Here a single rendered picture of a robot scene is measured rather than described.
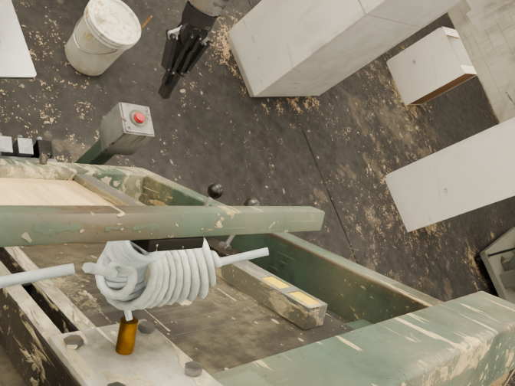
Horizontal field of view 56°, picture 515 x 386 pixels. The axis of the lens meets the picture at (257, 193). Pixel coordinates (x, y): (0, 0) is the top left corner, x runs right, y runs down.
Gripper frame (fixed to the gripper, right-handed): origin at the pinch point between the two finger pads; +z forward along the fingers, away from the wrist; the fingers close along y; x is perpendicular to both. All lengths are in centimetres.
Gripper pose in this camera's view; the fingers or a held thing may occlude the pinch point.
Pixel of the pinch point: (168, 83)
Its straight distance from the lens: 123.3
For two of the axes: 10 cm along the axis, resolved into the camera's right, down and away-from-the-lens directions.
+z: -4.7, 7.3, 4.9
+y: 6.4, -1.0, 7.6
